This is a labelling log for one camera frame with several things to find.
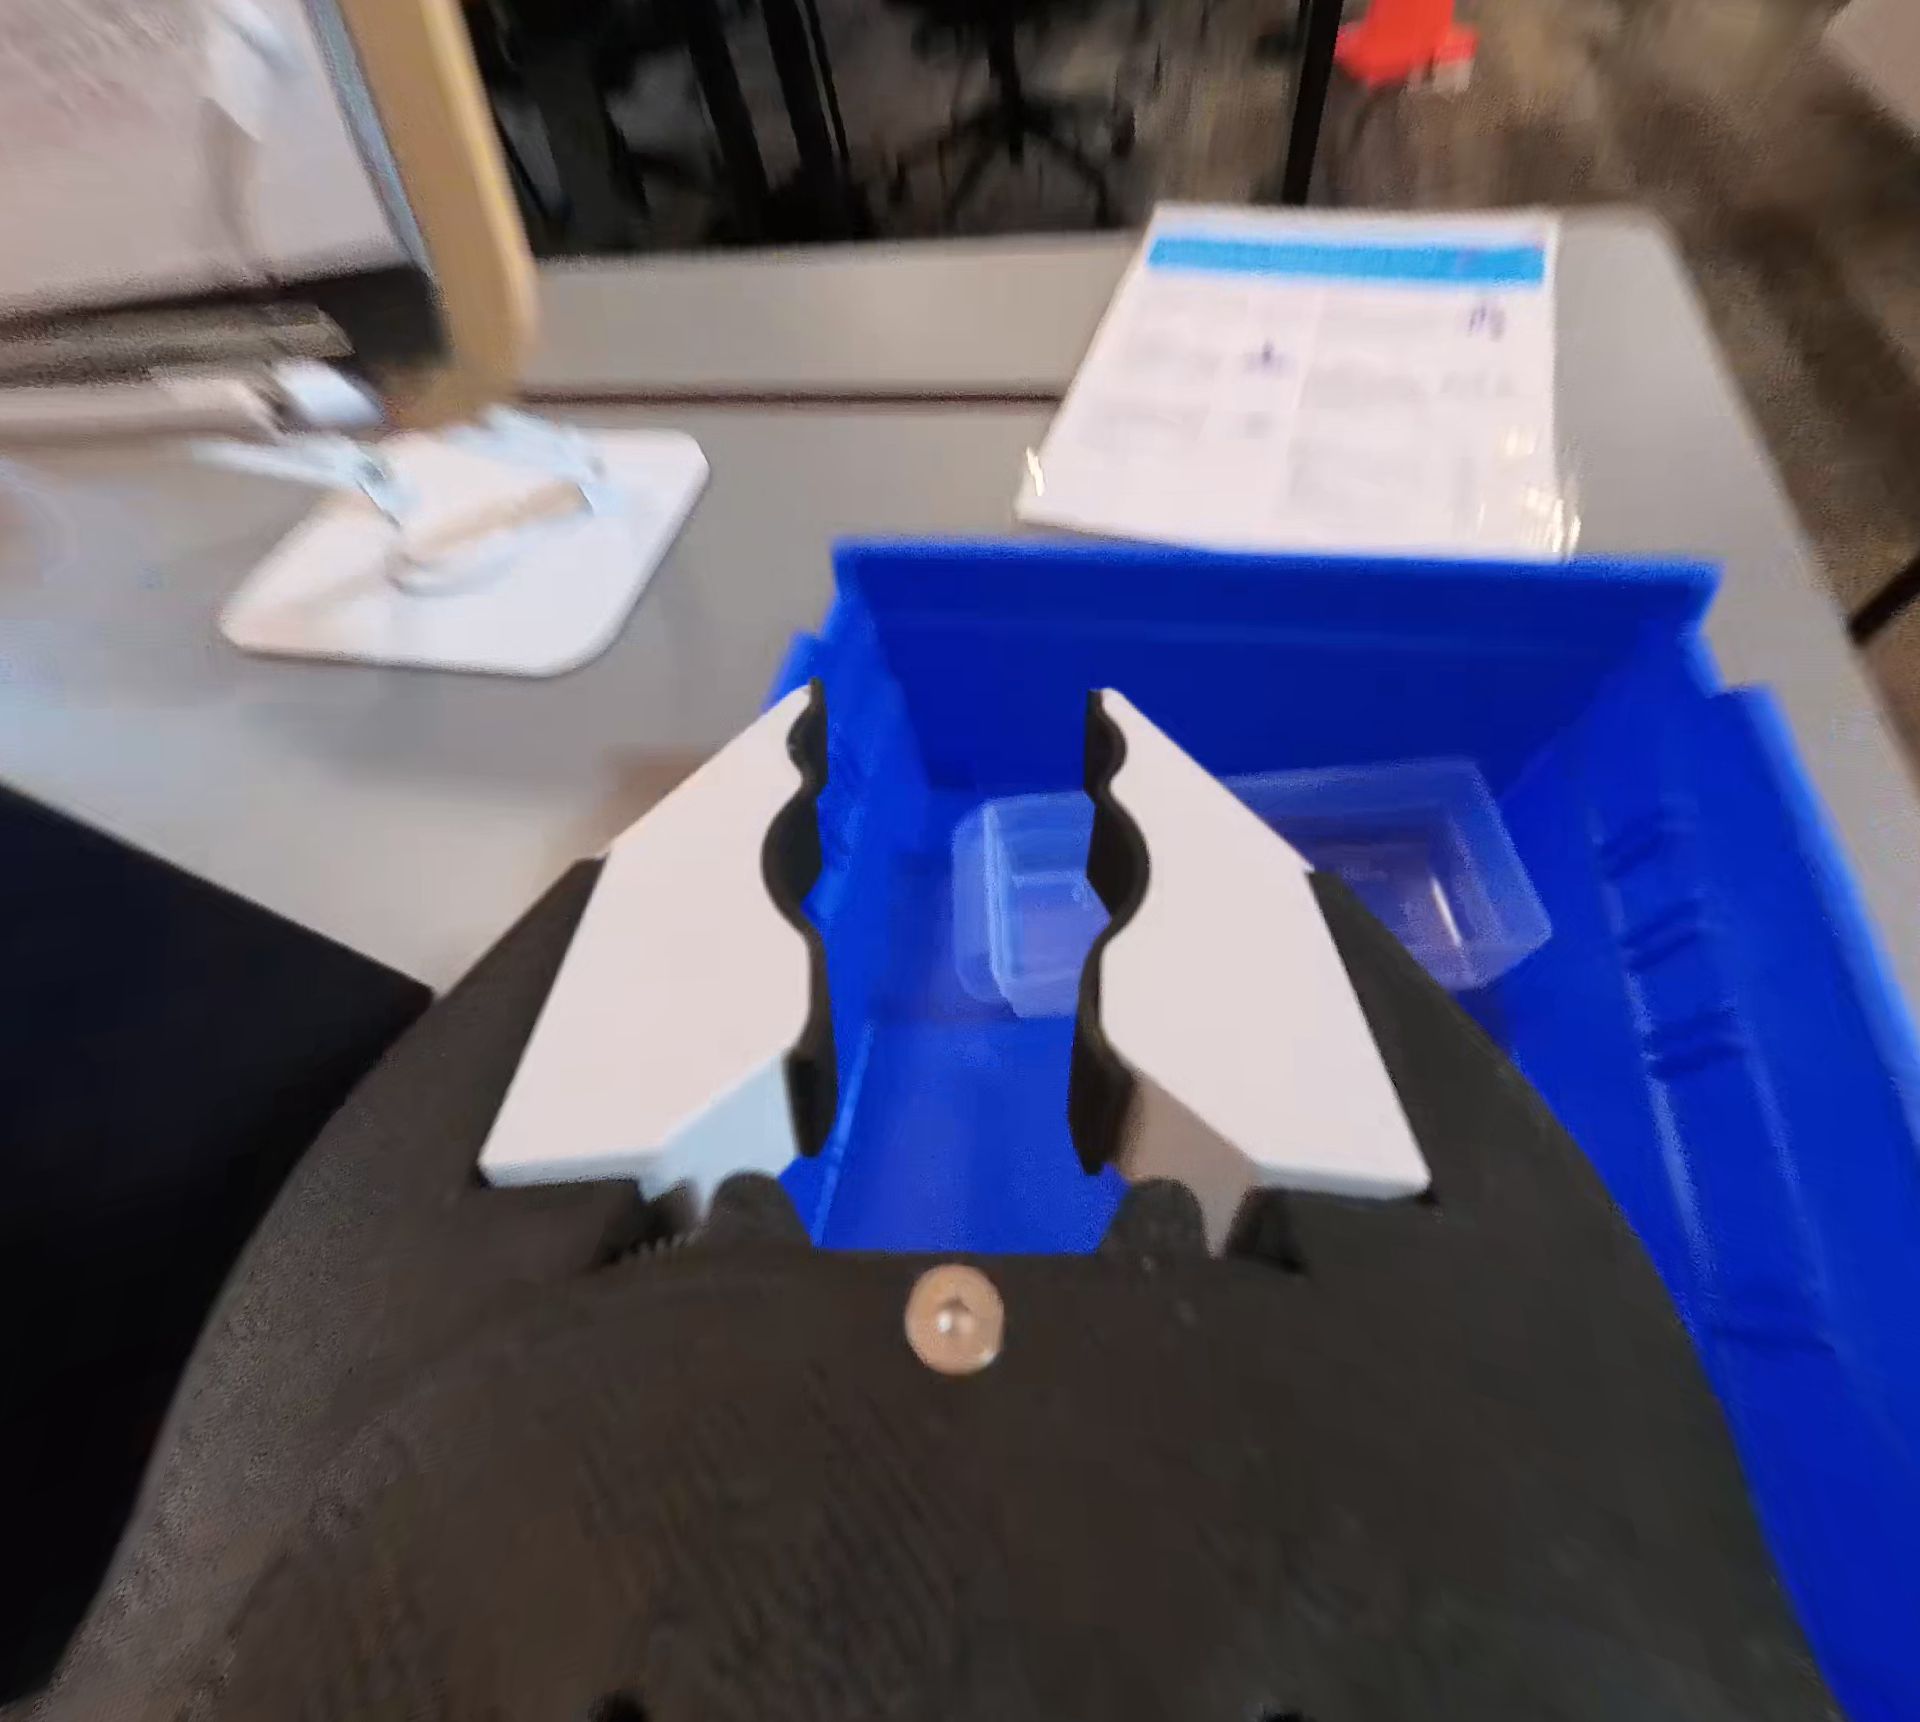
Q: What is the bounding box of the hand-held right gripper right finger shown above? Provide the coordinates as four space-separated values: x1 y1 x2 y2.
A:
1068 687 1435 1225

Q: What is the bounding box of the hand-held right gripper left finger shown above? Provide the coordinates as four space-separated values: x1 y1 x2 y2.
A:
477 679 843 1219

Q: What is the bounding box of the clear plastic drawer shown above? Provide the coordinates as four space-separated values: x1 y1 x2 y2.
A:
949 788 1120 1022
1223 758 1555 993

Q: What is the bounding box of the blue plastic bin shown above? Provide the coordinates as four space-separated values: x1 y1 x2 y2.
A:
773 536 1920 1722

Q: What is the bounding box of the white monitor stand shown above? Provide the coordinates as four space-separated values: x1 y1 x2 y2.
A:
194 357 710 679

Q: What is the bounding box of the blue header paper sheet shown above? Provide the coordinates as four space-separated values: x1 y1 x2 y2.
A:
1017 204 1581 559

